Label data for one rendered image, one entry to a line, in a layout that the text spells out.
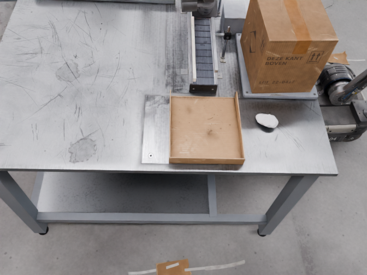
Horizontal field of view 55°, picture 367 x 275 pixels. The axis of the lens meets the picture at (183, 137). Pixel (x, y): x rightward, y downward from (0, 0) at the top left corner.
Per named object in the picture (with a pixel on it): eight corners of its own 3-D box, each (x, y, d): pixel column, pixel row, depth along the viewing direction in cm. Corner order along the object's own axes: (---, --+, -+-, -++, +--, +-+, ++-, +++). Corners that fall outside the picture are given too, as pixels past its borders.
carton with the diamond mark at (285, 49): (239, 41, 154) (253, -15, 131) (292, 40, 156) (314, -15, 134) (251, 94, 138) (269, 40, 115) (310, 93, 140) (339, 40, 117)
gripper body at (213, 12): (191, 0, 142) (193, -5, 134) (217, 1, 142) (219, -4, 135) (191, 17, 142) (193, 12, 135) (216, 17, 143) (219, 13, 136)
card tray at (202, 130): (169, 96, 138) (170, 89, 134) (235, 97, 139) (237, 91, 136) (168, 163, 121) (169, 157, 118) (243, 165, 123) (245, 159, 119)
